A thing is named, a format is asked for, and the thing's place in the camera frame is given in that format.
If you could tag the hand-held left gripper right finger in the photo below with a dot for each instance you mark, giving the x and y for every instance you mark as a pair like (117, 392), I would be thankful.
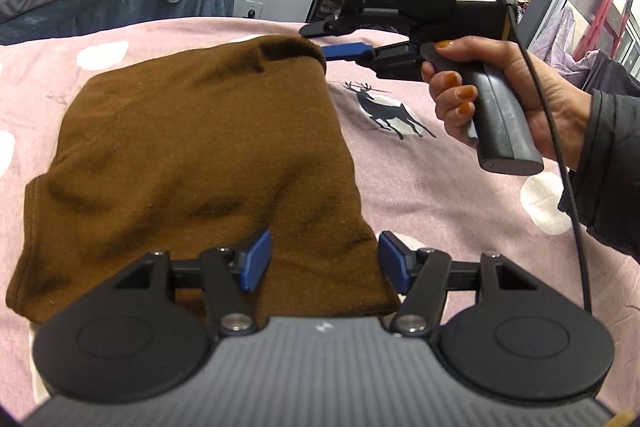
(392, 264)

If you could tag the red folding ladder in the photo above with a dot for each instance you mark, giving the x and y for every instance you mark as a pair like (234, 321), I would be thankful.
(607, 12)

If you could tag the person's right forearm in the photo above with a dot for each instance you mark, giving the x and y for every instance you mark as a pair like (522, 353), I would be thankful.
(610, 157)

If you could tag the brown knit garment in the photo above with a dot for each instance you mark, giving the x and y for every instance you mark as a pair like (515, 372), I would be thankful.
(200, 132)

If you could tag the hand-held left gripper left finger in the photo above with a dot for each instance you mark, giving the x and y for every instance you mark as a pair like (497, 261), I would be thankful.
(255, 259)

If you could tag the person's right hand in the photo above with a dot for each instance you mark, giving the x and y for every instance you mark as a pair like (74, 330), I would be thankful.
(550, 107)

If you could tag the grey hanging cloth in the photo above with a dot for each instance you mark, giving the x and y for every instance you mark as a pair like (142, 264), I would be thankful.
(557, 39)

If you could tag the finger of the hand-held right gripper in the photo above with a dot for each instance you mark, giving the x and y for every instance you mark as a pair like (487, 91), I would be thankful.
(347, 52)
(330, 27)

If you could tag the white wall outlet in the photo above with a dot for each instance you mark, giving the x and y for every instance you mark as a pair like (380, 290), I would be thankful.
(253, 9)

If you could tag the pink dotted bed sheet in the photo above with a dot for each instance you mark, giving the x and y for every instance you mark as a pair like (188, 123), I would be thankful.
(450, 207)

